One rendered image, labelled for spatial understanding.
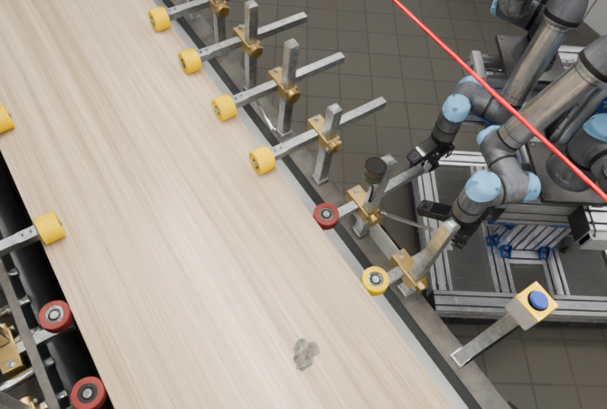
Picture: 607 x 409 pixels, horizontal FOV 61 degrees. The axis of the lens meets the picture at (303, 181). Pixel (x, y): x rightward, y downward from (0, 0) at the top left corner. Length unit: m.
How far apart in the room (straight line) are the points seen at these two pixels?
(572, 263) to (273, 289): 1.61
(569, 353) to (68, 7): 2.60
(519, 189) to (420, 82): 2.03
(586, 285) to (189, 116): 1.89
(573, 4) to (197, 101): 1.17
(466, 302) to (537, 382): 0.50
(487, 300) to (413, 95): 1.40
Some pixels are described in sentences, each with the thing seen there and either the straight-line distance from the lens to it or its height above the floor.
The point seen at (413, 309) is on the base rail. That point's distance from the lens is 1.75.
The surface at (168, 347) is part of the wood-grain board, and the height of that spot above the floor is 0.90.
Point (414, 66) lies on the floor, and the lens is 3.43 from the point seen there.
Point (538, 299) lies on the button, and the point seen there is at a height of 1.23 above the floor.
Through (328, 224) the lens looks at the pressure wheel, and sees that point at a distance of 1.57.
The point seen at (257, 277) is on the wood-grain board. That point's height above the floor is 0.90.
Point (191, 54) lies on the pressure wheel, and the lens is 1.89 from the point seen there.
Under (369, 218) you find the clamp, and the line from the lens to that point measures 1.66.
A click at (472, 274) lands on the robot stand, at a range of 2.45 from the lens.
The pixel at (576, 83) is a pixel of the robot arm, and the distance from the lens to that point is 1.33.
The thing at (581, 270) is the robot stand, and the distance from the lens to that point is 2.70.
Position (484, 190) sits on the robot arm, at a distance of 1.31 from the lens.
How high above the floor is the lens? 2.28
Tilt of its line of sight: 57 degrees down
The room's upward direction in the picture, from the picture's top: 10 degrees clockwise
